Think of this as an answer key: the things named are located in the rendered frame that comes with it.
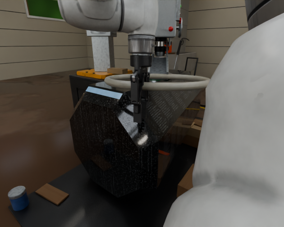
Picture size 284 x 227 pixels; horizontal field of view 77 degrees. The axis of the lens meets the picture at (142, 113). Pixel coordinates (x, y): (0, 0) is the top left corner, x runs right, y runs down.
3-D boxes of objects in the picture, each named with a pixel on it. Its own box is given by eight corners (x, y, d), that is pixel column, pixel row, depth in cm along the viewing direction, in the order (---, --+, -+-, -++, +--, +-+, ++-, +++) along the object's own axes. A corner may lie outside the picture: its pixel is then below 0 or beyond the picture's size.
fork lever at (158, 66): (149, 44, 162) (149, 39, 159) (171, 44, 160) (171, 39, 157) (141, 79, 108) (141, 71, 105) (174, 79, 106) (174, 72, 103)
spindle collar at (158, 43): (154, 55, 149) (155, 14, 138) (165, 55, 148) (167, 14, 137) (153, 56, 138) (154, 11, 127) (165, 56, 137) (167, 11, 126)
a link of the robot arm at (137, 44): (158, 38, 61) (158, 56, 63) (134, 38, 64) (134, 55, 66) (150, 34, 53) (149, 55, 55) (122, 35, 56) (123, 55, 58)
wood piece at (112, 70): (107, 73, 193) (107, 68, 191) (112, 71, 201) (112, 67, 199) (122, 74, 184) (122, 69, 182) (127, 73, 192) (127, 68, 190)
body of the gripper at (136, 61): (147, 54, 55) (146, 84, 58) (155, 55, 63) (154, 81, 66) (125, 54, 58) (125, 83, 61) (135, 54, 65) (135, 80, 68)
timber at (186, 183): (191, 205, 126) (193, 192, 121) (176, 197, 132) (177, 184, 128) (205, 180, 148) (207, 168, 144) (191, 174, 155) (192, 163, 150)
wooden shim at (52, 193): (35, 192, 136) (34, 191, 135) (47, 184, 144) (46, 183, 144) (57, 205, 125) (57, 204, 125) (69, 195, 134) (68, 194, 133)
